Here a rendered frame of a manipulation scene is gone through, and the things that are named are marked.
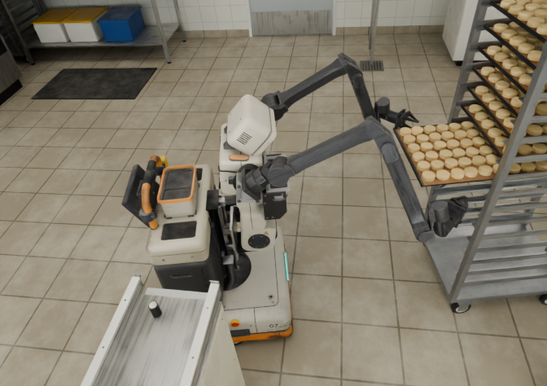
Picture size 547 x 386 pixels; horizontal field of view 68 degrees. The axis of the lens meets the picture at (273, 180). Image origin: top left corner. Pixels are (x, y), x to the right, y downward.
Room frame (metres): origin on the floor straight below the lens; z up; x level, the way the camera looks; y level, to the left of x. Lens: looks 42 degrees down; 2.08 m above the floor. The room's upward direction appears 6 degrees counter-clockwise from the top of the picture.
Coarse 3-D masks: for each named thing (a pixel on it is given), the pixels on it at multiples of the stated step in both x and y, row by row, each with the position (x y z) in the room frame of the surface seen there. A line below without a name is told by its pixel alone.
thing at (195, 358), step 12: (216, 288) 0.80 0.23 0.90; (216, 300) 0.77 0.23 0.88; (204, 312) 0.72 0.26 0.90; (216, 312) 0.75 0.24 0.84; (204, 324) 0.68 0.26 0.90; (204, 336) 0.64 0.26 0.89; (192, 348) 0.60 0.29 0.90; (204, 348) 0.62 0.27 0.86; (192, 360) 0.56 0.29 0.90; (192, 372) 0.53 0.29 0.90; (180, 384) 0.50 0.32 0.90; (192, 384) 0.50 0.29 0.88
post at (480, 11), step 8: (480, 0) 1.57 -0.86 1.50; (480, 8) 1.56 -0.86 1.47; (480, 16) 1.56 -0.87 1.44; (472, 24) 1.58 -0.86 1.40; (472, 32) 1.57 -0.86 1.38; (480, 32) 1.56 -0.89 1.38; (472, 40) 1.56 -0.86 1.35; (464, 56) 1.58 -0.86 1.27; (472, 56) 1.56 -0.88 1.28; (464, 64) 1.57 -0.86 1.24; (464, 72) 1.56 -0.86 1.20; (464, 80) 1.56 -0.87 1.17; (456, 88) 1.58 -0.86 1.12; (456, 96) 1.57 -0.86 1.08; (456, 112) 1.56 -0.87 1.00; (448, 120) 1.59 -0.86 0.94; (432, 192) 1.56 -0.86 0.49
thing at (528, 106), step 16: (544, 48) 1.13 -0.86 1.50; (544, 64) 1.11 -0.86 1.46; (544, 80) 1.11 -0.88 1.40; (528, 96) 1.12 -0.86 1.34; (528, 112) 1.11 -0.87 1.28; (512, 144) 1.11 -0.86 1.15; (512, 160) 1.11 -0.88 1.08; (496, 176) 1.13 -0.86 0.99; (496, 192) 1.11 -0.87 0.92; (480, 224) 1.11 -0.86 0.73; (480, 240) 1.11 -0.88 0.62; (464, 256) 1.13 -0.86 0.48; (464, 272) 1.11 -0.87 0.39
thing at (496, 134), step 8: (472, 104) 1.52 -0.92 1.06; (472, 112) 1.48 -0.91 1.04; (480, 112) 1.45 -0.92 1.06; (480, 120) 1.42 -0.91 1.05; (488, 120) 1.39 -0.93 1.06; (488, 128) 1.35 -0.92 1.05; (496, 128) 1.33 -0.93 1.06; (488, 136) 1.31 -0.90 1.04; (496, 136) 1.29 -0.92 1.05; (504, 136) 1.30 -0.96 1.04; (496, 144) 1.25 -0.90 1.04; (504, 144) 1.23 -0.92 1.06; (520, 144) 1.21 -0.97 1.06; (528, 144) 1.23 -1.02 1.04; (536, 144) 1.20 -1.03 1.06; (544, 144) 1.20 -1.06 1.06; (520, 152) 1.18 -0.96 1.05; (528, 152) 1.17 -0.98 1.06; (536, 152) 1.17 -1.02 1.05; (544, 152) 1.17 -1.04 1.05
